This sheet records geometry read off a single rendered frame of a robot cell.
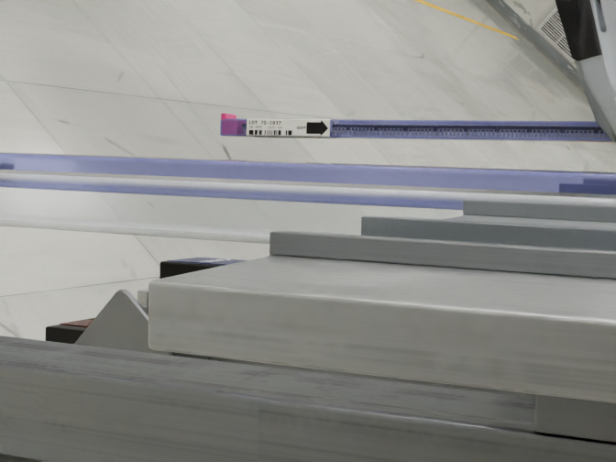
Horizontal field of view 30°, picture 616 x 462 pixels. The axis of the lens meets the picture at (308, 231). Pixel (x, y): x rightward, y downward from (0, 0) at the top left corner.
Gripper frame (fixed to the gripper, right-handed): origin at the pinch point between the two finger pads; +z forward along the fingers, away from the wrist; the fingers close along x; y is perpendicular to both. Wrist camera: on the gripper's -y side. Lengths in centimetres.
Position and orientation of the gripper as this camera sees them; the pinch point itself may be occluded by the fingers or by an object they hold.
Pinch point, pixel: (611, 128)
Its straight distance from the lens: 67.2
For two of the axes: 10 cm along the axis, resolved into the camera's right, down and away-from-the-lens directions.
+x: 4.5, -0.4, 8.9
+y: 8.7, -2.1, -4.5
